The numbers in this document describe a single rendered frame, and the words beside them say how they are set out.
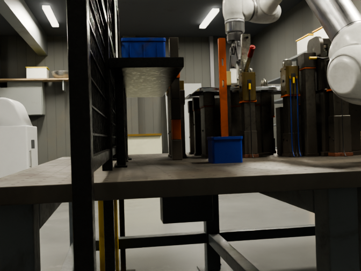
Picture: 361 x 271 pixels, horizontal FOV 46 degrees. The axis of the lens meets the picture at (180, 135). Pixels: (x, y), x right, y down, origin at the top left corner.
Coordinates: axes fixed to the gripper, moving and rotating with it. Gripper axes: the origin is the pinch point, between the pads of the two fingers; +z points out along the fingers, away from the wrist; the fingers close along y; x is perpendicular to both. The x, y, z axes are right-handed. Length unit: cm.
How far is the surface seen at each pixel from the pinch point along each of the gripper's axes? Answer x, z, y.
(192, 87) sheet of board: -92, -112, 786
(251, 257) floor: -26, 103, 83
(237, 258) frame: 2, 82, 4
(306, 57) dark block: -22.8, -3.6, -25.0
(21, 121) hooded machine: 228, -23, 528
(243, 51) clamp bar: 0.8, -8.2, -16.4
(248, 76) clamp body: 0.1, 2.8, -19.8
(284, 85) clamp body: -14.9, 6.7, -20.7
